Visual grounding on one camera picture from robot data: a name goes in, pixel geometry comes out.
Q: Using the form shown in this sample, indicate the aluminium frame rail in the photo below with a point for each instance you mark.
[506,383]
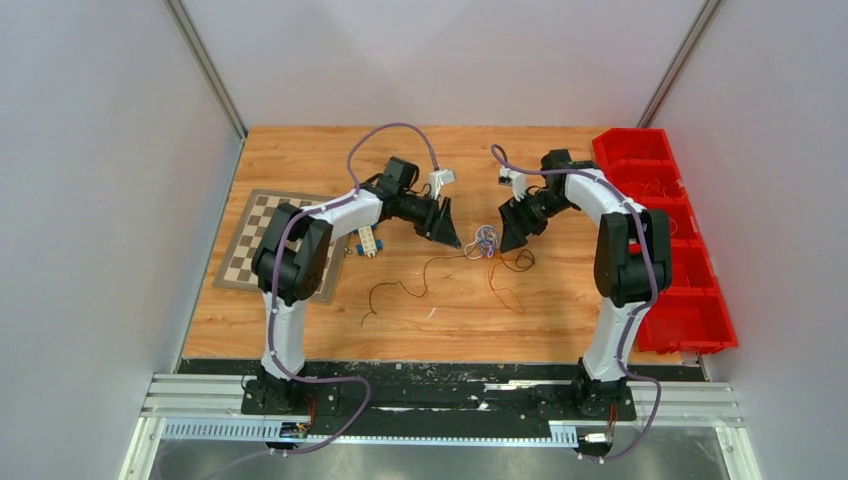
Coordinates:
[185,407]

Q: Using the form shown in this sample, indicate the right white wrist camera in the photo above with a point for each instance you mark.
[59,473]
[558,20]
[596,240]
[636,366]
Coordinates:
[515,180]

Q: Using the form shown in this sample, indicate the white blue toy car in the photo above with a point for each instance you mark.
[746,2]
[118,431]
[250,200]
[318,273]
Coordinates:
[368,246]

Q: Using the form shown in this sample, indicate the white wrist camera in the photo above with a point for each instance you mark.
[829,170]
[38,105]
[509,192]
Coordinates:
[515,180]
[438,179]

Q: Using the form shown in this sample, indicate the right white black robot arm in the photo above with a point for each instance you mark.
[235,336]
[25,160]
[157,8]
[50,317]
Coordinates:
[632,262]

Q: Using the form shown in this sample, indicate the corner aluminium post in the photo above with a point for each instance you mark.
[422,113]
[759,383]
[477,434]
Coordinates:
[693,36]
[193,39]

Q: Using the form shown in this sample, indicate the right corner aluminium post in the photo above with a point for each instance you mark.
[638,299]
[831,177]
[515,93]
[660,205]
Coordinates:
[693,36]

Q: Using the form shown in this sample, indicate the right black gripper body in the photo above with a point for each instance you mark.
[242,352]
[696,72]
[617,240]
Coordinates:
[543,206]

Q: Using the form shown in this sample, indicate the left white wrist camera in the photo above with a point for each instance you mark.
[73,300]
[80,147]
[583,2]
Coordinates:
[438,179]

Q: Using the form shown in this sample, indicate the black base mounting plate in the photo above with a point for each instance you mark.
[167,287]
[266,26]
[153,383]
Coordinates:
[413,399]

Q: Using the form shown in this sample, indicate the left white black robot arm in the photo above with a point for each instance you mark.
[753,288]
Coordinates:
[290,260]

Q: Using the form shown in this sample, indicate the left corner aluminium post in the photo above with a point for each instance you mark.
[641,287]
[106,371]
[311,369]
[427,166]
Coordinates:
[193,39]

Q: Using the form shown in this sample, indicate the red plastic bin row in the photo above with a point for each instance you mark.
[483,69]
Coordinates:
[691,315]

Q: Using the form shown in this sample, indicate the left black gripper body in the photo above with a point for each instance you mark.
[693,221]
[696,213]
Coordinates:
[419,212]

